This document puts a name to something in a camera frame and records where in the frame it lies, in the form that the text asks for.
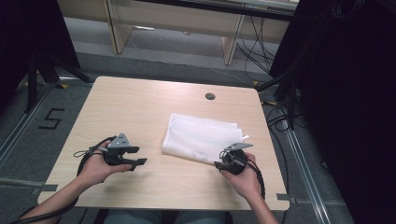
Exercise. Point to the white cloth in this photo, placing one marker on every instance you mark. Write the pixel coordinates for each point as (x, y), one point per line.
(199, 138)

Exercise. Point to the grey tape strip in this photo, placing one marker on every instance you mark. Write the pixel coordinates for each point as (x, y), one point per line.
(46, 188)
(285, 197)

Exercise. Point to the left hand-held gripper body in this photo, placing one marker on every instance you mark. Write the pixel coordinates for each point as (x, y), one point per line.
(117, 143)

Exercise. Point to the person's right hand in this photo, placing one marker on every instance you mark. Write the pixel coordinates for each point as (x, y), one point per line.
(246, 182)

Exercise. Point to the light wooden desk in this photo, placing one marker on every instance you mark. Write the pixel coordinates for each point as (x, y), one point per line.
(174, 17)

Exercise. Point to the metal floor rail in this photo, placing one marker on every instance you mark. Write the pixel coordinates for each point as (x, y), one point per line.
(21, 124)
(306, 174)

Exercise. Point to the black tape floor mark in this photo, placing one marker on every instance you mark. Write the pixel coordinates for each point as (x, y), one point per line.
(51, 118)

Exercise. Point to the black metal stand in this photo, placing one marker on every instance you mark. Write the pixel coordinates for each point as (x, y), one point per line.
(32, 84)
(291, 102)

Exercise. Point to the person's left hand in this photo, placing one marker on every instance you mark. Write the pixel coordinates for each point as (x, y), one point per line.
(95, 169)

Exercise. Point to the black curtain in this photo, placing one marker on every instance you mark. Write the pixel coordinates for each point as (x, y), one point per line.
(28, 34)
(351, 109)

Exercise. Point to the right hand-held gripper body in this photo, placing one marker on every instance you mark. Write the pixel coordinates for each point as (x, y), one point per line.
(237, 160)

